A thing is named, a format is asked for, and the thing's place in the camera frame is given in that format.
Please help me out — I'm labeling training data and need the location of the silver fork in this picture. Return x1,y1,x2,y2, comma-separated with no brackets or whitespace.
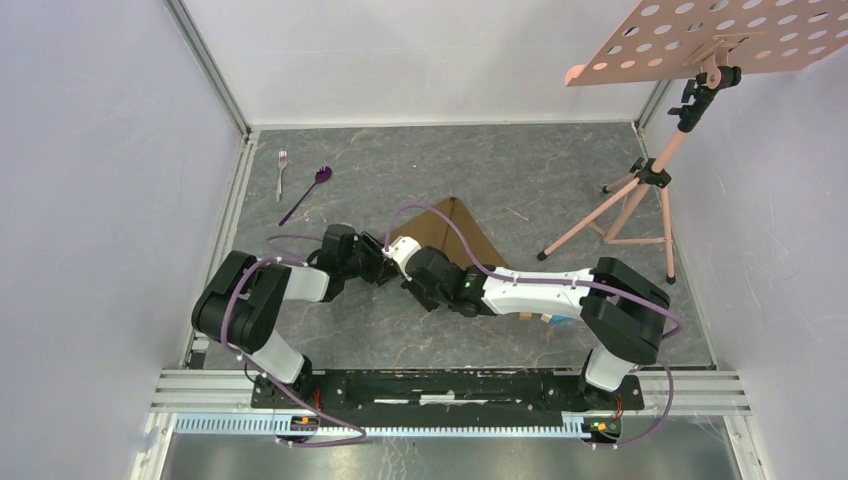
275,150,288,202

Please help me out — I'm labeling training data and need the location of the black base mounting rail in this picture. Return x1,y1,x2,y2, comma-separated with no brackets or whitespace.
294,368,645,429

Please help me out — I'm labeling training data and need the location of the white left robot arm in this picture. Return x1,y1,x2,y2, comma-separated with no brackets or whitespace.
191,224,398,408

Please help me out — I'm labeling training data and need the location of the blue wooden triangle block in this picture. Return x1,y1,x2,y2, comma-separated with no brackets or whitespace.
549,316,574,325

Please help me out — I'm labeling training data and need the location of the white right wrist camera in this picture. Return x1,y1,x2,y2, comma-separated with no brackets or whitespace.
383,236,422,279

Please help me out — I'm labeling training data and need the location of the pink music stand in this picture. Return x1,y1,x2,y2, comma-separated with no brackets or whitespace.
537,0,847,283

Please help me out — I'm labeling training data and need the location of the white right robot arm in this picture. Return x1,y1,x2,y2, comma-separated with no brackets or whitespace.
385,238,671,408

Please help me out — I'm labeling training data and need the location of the brown cloth napkin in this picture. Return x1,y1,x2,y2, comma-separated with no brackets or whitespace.
384,196,511,270

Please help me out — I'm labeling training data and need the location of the purple metallic spoon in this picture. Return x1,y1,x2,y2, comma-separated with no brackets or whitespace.
278,166,333,227

